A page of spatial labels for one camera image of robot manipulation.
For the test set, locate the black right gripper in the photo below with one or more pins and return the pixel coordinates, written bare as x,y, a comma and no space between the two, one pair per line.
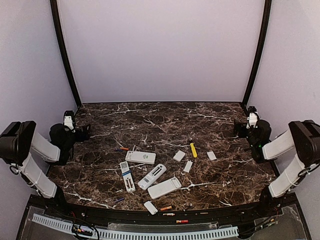
237,125

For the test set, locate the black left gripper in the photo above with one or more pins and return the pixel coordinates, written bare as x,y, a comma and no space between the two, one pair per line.
85,132

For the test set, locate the white small remote battery cover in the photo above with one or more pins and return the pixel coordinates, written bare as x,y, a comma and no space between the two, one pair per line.
211,155

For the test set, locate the yellow handled screwdriver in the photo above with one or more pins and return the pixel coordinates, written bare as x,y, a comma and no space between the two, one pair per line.
193,148

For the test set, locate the slim white QR-code remote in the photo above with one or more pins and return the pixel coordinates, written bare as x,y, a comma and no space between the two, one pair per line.
128,179

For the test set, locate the wide white remote control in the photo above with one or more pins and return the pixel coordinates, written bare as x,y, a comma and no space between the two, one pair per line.
140,157

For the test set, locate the white slim remote battery cover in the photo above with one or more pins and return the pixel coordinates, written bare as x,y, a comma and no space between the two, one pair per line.
188,166

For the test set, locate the white wide remote battery cover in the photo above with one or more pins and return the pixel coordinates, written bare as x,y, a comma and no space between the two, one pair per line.
179,156

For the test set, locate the white remote with battery bay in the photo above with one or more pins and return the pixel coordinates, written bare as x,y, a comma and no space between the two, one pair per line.
152,176

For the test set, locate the small white remote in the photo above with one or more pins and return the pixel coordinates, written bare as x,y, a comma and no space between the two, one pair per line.
164,188

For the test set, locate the orange batteries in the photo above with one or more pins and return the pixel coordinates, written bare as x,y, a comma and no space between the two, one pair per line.
166,208

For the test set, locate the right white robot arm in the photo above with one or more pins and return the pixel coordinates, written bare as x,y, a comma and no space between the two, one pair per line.
298,146

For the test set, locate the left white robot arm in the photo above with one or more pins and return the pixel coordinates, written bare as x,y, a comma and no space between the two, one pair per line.
20,139

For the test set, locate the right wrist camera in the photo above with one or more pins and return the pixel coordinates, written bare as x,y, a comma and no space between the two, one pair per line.
252,118

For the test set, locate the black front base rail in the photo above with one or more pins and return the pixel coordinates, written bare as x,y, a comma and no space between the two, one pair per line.
240,214

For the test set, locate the white slotted cable duct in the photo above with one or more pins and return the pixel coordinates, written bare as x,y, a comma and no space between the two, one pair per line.
117,231

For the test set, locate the black enclosure frame post left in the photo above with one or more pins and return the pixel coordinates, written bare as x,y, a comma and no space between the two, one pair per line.
64,53

